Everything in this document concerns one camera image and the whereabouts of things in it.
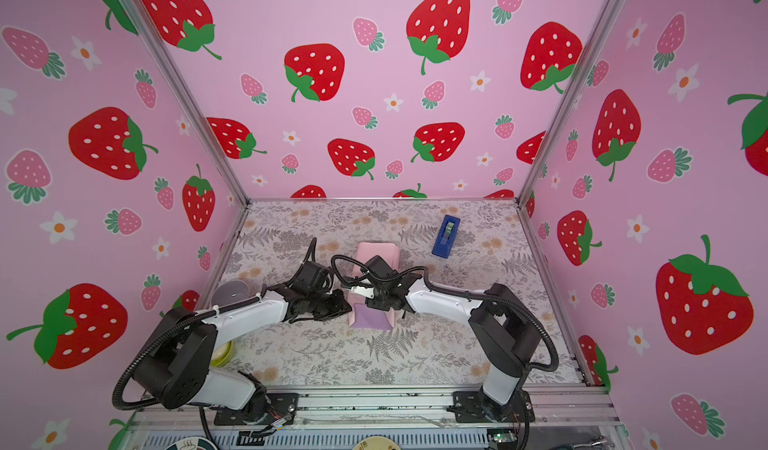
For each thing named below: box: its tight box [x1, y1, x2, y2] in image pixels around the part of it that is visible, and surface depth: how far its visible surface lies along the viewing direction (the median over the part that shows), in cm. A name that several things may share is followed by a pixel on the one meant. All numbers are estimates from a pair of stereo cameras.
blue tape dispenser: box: [432, 214, 461, 259], surface depth 106 cm
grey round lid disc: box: [211, 280, 249, 306], surface depth 92 cm
